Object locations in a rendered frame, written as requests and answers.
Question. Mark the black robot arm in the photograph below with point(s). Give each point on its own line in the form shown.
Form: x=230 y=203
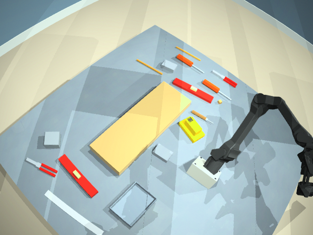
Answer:
x=259 y=106

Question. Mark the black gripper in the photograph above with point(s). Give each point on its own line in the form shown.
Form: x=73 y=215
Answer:
x=305 y=188

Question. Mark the red rectangular bar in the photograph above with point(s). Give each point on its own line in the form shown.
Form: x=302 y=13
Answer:
x=78 y=176
x=193 y=90

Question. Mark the light orange rectangular panel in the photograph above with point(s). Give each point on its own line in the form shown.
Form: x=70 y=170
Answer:
x=121 y=144

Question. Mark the white flat strip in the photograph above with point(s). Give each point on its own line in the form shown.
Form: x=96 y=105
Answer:
x=73 y=213

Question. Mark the orange-handled awl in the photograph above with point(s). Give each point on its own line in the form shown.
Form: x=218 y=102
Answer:
x=186 y=61
x=212 y=87

